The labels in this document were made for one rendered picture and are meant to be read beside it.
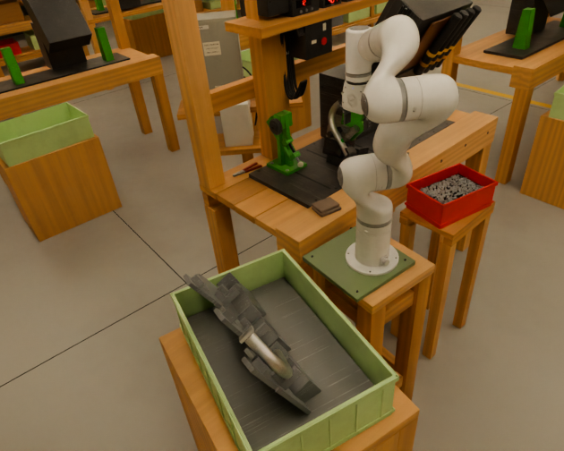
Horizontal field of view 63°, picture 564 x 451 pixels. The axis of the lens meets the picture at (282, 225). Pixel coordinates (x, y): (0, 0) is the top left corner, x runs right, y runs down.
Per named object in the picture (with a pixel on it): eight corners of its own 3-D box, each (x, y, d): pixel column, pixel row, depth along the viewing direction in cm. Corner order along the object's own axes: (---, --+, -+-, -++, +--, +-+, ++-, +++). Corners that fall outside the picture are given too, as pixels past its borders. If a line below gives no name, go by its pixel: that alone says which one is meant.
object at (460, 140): (493, 141, 257) (499, 116, 248) (301, 272, 181) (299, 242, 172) (470, 134, 266) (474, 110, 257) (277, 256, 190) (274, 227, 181)
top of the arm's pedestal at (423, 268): (434, 272, 166) (435, 264, 164) (371, 315, 152) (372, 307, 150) (370, 233, 188) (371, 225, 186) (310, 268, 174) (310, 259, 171)
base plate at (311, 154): (454, 125, 248) (455, 122, 247) (311, 210, 192) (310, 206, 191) (391, 106, 275) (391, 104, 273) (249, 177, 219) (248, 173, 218)
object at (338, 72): (383, 126, 248) (387, 63, 228) (346, 146, 233) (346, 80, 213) (357, 118, 260) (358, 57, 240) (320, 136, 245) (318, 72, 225)
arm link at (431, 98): (354, 165, 152) (401, 158, 153) (362, 199, 148) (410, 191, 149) (389, 66, 104) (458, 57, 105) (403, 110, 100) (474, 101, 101)
